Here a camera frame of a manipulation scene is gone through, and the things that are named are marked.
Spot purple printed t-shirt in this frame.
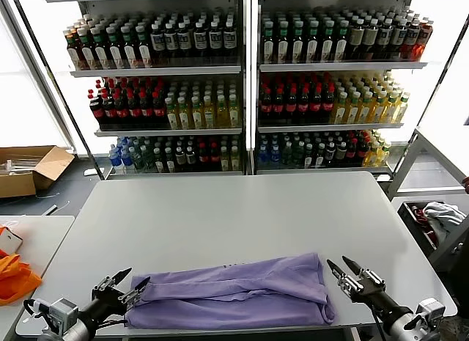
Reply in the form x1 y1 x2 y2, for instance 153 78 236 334
124 252 336 329

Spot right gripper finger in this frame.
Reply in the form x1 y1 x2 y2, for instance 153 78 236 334
341 255 386 289
325 259 354 294

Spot green cap dark tea bottle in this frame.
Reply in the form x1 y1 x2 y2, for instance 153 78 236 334
321 20 335 62
306 20 320 62
136 23 153 68
335 20 350 62
121 23 139 68
92 25 110 69
106 24 125 69
262 21 276 62
292 21 306 62
277 21 291 62
79 26 97 70

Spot dark bottle beige label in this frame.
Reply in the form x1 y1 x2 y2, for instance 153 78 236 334
336 136 348 166
325 137 337 168
185 140 198 172
348 18 366 60
174 141 188 172
363 18 380 60

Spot grey metal frame table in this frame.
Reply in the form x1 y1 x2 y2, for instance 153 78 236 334
387 126 469 272

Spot small white orange box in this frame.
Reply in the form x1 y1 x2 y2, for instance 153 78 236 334
0 225 25 254

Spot black crate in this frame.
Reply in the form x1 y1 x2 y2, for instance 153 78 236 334
397 200 469 261

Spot green soda bottle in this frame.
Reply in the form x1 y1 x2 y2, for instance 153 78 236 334
132 142 146 172
292 141 306 169
143 142 155 172
281 141 294 168

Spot dark bottle blue white label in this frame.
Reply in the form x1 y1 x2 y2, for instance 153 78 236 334
377 18 394 59
150 21 166 59
223 19 238 57
164 21 180 59
177 21 193 59
193 21 209 58
208 20 224 58
391 18 408 59
402 18 422 60

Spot grey metal shelf rack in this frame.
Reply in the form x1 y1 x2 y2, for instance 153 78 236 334
252 0 446 179
40 0 254 180

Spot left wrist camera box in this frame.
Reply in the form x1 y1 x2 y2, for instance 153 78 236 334
43 298 80 334

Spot white tubes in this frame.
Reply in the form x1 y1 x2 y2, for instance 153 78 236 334
0 155 41 173

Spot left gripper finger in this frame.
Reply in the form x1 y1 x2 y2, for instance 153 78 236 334
118 275 152 307
93 267 133 292

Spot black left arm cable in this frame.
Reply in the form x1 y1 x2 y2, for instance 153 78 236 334
23 298 48 320

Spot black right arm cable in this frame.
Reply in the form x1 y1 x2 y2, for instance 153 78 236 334
372 309 385 341

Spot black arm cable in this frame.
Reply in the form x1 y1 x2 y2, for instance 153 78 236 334
23 298 48 320
372 309 385 341

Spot white grey cloth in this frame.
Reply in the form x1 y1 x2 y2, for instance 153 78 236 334
423 201 468 228

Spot orange red tea bottle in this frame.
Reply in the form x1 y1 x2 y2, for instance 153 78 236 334
66 29 82 70

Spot open cardboard box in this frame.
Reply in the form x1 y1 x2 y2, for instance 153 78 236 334
0 145 76 199

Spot orange cloth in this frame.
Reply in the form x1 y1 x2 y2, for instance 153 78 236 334
0 252 43 306

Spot red cap cola bottle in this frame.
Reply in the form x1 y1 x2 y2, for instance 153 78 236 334
152 90 166 128
310 85 323 122
198 142 210 172
139 90 154 128
101 91 118 128
322 84 336 122
346 137 358 166
285 86 298 122
357 137 369 165
259 87 274 122
88 92 106 128
298 86 311 122
114 91 130 128
209 142 221 172
126 90 142 128
273 87 286 122

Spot red drink bottle white cap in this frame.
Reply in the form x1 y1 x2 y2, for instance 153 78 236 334
415 18 435 62

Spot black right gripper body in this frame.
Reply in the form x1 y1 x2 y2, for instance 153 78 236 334
345 279 414 331

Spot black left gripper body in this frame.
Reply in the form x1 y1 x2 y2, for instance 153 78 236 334
76 287 128 330

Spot red cloth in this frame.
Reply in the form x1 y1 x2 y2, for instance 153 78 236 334
412 205 440 246

